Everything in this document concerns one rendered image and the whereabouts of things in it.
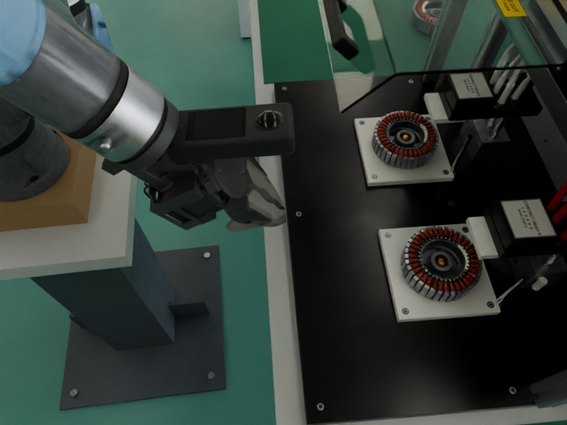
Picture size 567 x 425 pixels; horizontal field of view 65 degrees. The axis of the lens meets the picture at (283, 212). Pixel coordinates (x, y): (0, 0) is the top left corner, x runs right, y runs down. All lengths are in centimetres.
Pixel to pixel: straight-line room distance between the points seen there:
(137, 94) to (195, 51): 194
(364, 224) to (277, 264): 16
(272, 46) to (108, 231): 55
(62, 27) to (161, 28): 213
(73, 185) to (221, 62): 152
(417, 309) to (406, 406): 13
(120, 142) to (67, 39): 8
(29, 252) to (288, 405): 49
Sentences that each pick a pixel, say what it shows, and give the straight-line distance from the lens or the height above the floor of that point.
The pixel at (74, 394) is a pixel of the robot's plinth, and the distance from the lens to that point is 153.
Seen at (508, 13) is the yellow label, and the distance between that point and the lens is 67.
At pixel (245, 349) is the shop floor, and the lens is 146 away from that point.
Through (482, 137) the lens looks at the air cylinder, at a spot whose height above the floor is 82.
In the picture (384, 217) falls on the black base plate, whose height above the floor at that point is 77.
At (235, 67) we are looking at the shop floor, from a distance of 220.
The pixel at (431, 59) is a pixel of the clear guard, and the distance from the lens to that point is 57.
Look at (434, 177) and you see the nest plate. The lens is 82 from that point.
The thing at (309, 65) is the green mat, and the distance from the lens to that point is 103.
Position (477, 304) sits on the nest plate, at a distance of 72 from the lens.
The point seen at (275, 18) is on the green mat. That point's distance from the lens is 115.
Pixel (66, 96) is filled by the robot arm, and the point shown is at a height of 118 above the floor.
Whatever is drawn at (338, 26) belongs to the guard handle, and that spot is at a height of 106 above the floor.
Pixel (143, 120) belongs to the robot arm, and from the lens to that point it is 38.
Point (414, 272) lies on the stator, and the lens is 68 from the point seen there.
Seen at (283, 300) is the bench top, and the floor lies 75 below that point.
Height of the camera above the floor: 141
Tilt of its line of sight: 58 degrees down
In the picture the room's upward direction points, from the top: straight up
